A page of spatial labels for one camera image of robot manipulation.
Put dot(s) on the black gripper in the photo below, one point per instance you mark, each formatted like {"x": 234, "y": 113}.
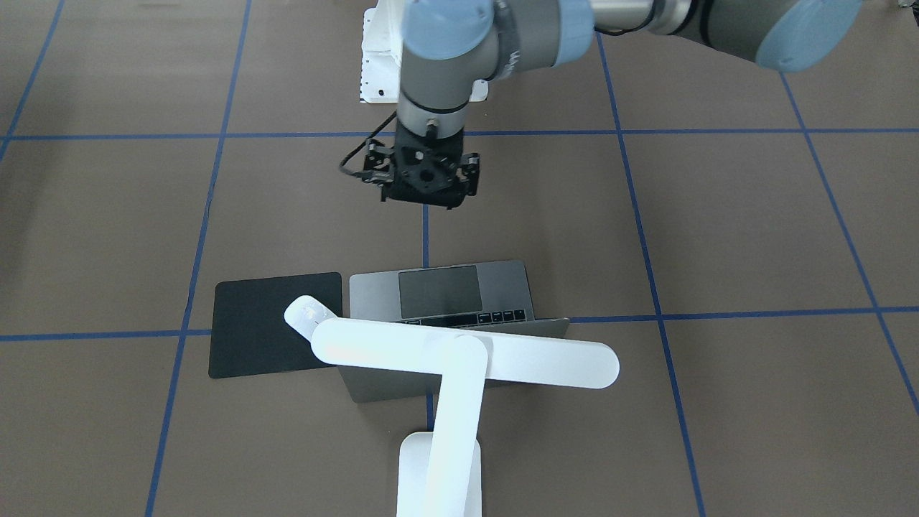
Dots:
{"x": 378, "y": 164}

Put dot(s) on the white desk lamp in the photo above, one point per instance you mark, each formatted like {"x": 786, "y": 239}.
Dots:
{"x": 439, "y": 471}

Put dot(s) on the grey laptop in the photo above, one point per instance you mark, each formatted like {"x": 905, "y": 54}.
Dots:
{"x": 490, "y": 296}

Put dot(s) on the white computer mouse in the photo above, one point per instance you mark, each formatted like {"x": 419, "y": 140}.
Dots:
{"x": 305, "y": 314}

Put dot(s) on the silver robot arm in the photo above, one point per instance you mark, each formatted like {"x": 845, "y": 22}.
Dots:
{"x": 785, "y": 36}

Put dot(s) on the black mouse pad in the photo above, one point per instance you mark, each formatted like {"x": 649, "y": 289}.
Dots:
{"x": 249, "y": 334}

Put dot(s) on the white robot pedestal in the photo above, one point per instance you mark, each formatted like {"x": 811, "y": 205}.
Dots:
{"x": 380, "y": 64}

